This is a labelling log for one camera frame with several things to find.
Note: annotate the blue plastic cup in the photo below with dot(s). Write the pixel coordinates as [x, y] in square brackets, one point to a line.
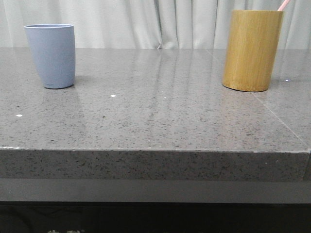
[53, 51]

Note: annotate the white pleated curtain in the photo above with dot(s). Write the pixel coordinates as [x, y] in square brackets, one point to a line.
[129, 24]

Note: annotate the bamboo wooden cylinder holder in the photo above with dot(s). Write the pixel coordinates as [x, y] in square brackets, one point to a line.
[251, 49]

